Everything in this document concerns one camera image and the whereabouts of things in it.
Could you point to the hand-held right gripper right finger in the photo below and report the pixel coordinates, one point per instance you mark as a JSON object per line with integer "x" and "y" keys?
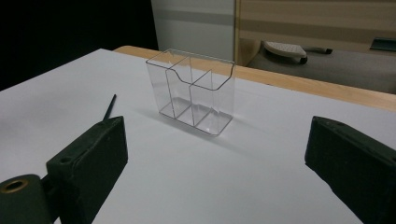
{"x": 355, "y": 161}

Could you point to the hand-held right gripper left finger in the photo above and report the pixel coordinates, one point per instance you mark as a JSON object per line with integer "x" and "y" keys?
{"x": 93, "y": 155}

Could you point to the thin black stick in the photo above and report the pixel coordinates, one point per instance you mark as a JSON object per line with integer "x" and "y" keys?
{"x": 110, "y": 107}

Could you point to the clear acrylic divided organizer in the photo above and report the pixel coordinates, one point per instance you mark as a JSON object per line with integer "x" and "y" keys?
{"x": 199, "y": 102}

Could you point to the dark green object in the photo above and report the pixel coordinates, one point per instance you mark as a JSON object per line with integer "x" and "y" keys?
{"x": 384, "y": 44}

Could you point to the grey office chair base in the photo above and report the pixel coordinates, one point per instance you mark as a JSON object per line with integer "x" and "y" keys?
{"x": 285, "y": 49}

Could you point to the light wooden frame post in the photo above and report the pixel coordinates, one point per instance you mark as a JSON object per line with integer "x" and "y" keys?
{"x": 237, "y": 31}

